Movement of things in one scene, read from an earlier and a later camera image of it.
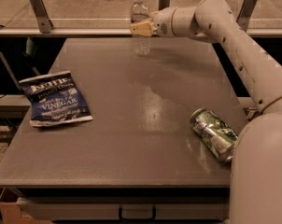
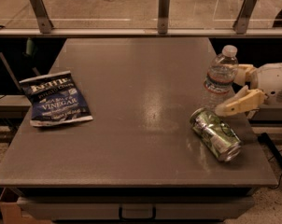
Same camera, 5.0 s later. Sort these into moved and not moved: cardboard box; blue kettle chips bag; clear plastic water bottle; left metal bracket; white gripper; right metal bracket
Moved: clear plastic water bottle; white gripper
Not moved: blue kettle chips bag; left metal bracket; right metal bracket; cardboard box
